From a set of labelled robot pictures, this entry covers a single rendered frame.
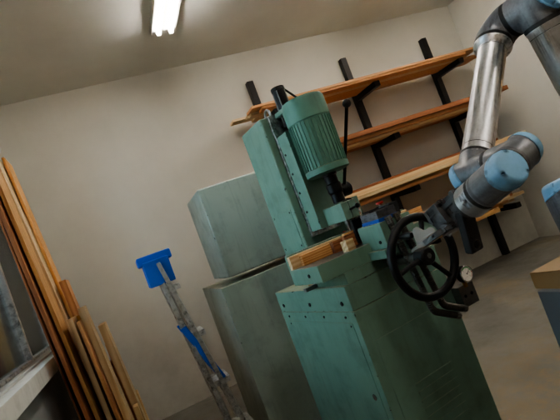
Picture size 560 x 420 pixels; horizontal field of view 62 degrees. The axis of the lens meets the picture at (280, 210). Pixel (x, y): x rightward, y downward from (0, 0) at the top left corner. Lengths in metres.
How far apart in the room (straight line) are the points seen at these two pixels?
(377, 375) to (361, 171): 3.10
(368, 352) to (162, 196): 2.70
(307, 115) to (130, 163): 2.47
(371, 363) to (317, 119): 0.90
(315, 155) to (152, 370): 2.63
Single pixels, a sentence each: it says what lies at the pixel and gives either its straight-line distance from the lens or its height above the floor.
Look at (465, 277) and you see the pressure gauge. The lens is 1.88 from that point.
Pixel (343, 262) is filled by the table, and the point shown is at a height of 0.87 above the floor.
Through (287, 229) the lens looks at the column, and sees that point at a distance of 2.04.
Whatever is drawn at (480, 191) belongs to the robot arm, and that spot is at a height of 0.98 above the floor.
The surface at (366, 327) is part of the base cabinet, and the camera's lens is 1.66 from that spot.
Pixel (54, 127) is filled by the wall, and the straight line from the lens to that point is 4.16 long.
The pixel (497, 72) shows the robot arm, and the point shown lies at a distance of 1.58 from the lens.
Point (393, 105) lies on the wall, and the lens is 4.98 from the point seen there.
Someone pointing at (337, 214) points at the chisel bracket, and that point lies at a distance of 1.83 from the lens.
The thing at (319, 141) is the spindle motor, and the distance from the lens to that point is 1.79.
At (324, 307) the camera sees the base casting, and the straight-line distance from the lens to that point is 1.79.
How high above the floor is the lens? 1.06
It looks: 2 degrees up
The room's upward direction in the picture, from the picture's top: 21 degrees counter-clockwise
